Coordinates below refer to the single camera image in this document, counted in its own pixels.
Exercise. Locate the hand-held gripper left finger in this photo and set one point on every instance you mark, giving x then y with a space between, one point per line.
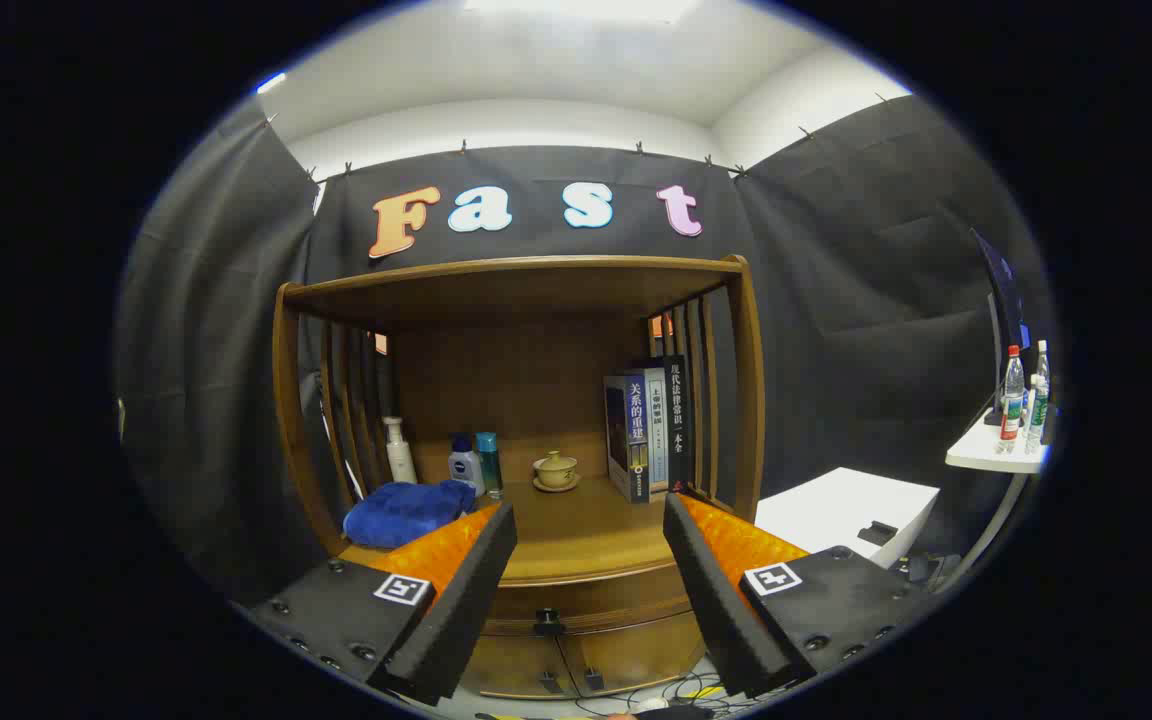
466 600

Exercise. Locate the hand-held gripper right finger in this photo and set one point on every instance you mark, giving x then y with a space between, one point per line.
711 600

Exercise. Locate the wooden drawer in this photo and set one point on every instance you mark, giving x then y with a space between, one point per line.
606 600

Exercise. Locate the wooden cabinet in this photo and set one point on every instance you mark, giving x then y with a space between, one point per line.
526 370

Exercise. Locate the blue towel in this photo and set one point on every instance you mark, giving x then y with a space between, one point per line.
401 512

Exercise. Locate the white bottle with blue cap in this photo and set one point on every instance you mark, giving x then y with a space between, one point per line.
464 467

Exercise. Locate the teal bottle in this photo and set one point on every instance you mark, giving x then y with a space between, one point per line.
489 465

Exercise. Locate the white pump bottle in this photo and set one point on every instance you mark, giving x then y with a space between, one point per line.
400 460

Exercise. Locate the white box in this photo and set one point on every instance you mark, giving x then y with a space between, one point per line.
836 505

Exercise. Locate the beige lidded teacup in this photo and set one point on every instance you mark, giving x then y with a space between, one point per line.
556 470

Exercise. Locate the pale grey book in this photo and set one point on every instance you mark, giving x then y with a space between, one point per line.
657 440

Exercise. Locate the blue book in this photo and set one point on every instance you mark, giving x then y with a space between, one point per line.
634 440

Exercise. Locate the black book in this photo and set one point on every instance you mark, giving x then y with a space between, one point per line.
678 420

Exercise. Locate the white side table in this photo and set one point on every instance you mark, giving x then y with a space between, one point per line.
986 450

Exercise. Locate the black backdrop cloth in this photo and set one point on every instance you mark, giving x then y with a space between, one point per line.
836 300

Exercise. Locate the red label water bottle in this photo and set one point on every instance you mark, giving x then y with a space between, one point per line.
1011 400

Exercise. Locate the green label water bottle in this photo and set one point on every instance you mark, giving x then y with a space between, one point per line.
1038 400

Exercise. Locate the dark computer monitor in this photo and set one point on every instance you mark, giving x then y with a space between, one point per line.
1004 300

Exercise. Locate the small black bracket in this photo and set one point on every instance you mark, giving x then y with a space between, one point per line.
876 533

